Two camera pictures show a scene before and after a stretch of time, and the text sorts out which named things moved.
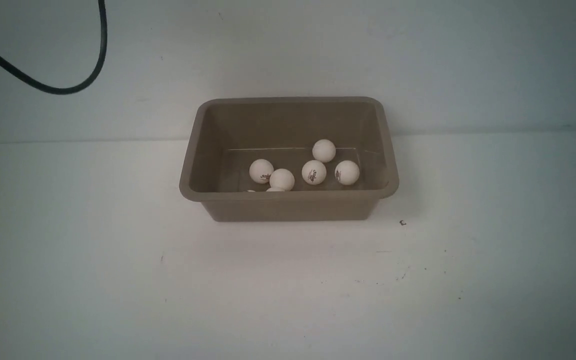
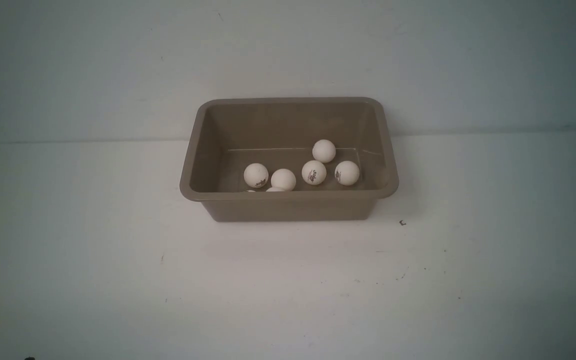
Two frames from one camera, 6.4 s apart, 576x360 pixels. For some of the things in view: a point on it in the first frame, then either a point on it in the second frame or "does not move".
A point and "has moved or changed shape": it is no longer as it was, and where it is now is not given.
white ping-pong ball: x=282 y=178 does not move
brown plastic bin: x=227 y=134 does not move
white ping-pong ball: x=314 y=172 does not move
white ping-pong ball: x=260 y=170 has moved or changed shape
